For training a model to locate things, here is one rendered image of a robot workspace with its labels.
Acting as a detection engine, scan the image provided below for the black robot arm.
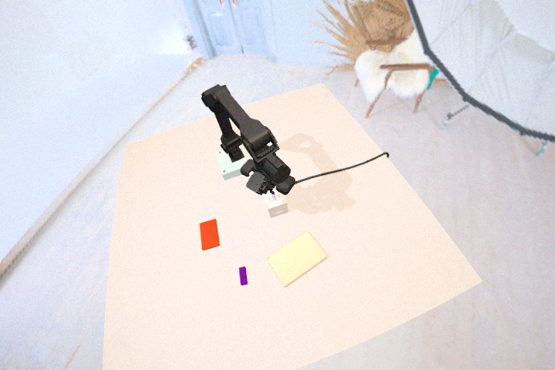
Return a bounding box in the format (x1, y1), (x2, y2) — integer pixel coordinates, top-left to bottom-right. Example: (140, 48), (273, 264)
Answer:
(201, 84), (291, 195)

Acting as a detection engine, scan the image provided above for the small purple rectangular block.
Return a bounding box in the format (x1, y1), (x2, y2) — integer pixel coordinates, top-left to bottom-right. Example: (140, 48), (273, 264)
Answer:
(239, 267), (247, 286)

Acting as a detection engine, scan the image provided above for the orange rectangular block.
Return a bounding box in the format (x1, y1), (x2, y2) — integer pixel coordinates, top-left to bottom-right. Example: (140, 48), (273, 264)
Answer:
(200, 218), (220, 251)

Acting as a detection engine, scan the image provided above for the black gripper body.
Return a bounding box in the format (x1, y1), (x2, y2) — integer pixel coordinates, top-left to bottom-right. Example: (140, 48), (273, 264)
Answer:
(240, 159), (295, 195)

